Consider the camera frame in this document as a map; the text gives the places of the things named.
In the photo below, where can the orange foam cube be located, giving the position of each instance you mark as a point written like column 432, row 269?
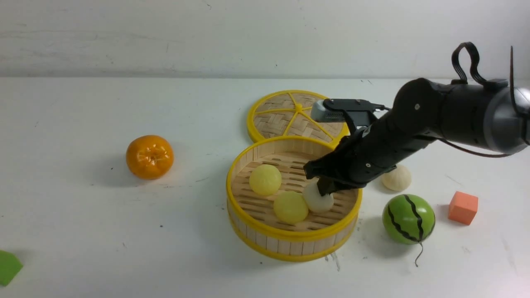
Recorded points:
column 463, row 208

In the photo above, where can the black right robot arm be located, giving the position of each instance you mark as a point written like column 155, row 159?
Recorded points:
column 494, row 118

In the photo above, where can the white bun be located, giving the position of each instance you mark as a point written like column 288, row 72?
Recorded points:
column 399, row 179
column 315, row 202

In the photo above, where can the bamboo steamer tray yellow rim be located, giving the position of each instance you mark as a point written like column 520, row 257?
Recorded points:
column 252, row 217

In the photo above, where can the green foam block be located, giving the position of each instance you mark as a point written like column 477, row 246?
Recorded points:
column 10, row 266

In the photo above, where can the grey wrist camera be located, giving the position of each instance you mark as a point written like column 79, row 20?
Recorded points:
column 356, row 111

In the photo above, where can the orange toy tangerine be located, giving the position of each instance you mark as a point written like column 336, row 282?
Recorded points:
column 149, row 157

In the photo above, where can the yellow bun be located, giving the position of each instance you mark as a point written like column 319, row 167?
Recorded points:
column 265, row 180
column 290, row 207

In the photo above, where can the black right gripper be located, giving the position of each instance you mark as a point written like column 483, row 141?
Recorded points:
column 361, row 158

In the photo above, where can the yellow bun front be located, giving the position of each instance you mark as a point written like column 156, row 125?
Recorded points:
column 290, row 207

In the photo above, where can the green toy watermelon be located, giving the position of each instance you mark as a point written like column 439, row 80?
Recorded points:
column 409, row 219

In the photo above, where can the bamboo steamer lid yellow rim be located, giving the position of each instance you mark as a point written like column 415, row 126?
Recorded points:
column 288, row 113

